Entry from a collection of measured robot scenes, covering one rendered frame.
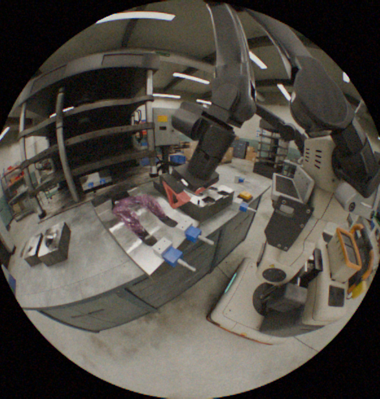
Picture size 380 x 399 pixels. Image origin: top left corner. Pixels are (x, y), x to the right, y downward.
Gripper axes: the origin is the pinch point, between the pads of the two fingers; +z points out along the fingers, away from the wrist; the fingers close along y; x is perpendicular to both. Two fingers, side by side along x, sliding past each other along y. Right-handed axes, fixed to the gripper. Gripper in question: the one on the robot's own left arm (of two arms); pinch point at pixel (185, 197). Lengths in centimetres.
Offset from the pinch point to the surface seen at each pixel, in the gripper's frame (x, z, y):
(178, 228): 3.7, 11.4, 1.5
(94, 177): -77, 47, 12
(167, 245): 5.6, 10.0, 8.9
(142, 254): 2.3, 14.7, 15.3
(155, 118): -89, 6, -52
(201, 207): 2.7, 10.7, -12.0
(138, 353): 54, 85, 72
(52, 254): -20, 26, 49
